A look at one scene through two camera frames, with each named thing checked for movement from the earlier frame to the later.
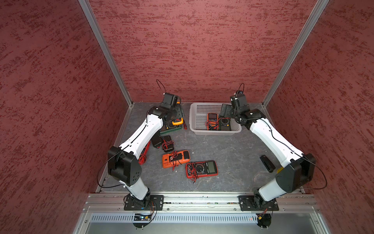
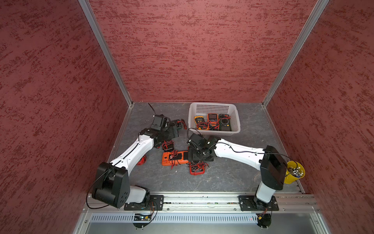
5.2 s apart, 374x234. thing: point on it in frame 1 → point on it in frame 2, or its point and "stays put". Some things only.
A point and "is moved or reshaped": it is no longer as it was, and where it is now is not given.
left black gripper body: x=177 y=112 → x=169 y=134
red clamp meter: x=143 y=157 stays put
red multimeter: x=194 y=170 is moved or reshaped
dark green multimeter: x=225 y=124 stays put
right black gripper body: x=230 y=111 → x=198 y=154
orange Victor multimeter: x=212 y=122 stays put
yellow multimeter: x=177 y=121 → x=201 y=123
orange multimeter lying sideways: x=176 y=158 stays put
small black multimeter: x=167 y=144 stays put
